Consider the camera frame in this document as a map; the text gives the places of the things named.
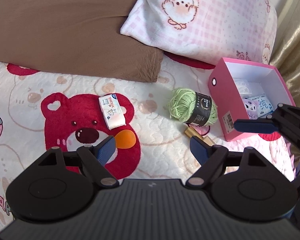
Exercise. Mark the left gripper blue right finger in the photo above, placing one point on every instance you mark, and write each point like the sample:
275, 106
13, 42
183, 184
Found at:
200, 150

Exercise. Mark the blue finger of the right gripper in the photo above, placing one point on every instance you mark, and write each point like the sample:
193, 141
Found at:
255, 126

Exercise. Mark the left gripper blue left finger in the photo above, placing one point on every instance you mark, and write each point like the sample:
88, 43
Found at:
105, 149

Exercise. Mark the gold perfume bottle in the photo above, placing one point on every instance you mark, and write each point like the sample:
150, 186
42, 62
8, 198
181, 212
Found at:
190, 132

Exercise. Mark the orange makeup sponge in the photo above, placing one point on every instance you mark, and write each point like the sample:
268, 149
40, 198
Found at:
125, 139

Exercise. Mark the white tissue pack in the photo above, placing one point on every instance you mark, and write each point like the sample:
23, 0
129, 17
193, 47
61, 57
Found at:
112, 111

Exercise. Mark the green yarn ball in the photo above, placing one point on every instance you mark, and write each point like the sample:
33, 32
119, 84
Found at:
192, 108

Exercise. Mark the blue white tissue packet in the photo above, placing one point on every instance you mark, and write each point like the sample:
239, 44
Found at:
259, 106

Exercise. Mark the pink cardboard box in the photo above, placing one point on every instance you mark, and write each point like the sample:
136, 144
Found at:
261, 78

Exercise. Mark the white bear print blanket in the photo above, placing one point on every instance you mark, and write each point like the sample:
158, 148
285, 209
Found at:
40, 110

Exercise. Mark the gold curtain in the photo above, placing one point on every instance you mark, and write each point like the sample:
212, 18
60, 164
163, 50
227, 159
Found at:
286, 55

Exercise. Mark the pink checked pillow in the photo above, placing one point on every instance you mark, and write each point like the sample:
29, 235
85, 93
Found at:
206, 30

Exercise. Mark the brown pillow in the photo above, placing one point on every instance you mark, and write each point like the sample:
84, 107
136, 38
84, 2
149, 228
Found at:
75, 37

